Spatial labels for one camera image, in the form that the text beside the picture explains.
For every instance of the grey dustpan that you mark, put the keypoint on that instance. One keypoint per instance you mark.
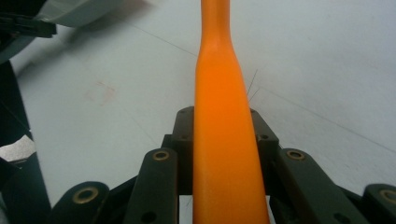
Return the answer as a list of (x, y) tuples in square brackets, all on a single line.
[(81, 12)]

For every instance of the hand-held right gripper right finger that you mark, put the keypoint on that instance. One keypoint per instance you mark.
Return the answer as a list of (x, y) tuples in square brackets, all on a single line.
[(268, 146)]

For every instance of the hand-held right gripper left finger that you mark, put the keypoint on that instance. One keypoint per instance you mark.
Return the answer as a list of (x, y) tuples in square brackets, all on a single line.
[(184, 146)]

